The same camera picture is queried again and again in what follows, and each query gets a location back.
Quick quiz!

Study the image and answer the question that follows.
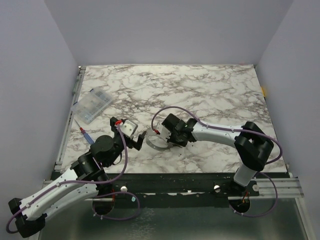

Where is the silver metal keyring holder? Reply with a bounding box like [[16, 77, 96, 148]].
[[145, 128, 174, 152]]

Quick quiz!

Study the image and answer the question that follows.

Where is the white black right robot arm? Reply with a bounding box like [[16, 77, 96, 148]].
[[161, 113, 274, 196]]

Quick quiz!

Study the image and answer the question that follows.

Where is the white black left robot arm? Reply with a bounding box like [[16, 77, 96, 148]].
[[6, 117, 146, 238]]

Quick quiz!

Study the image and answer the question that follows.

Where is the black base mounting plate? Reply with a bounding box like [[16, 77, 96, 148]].
[[92, 173, 259, 209]]

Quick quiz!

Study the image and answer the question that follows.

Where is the clear plastic screw organizer box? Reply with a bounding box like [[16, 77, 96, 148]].
[[71, 87, 114, 125]]

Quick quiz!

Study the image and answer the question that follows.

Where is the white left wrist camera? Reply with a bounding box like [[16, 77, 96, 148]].
[[120, 119, 138, 138]]

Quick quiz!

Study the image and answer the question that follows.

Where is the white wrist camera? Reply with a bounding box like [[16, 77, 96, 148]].
[[156, 122, 171, 142], [120, 119, 138, 138]]

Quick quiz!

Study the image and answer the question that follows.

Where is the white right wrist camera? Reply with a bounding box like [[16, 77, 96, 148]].
[[156, 122, 171, 142]]

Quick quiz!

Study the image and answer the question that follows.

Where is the blue red handled screwdriver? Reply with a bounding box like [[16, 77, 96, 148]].
[[74, 120, 95, 145]]

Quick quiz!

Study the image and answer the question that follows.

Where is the aluminium rail left edge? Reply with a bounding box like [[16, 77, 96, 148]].
[[55, 66, 86, 163]]

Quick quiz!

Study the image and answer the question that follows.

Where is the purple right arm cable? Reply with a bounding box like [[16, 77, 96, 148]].
[[151, 106, 283, 218]]

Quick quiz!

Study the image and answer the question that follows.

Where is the aluminium rail right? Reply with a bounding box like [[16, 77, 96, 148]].
[[254, 171, 304, 199]]

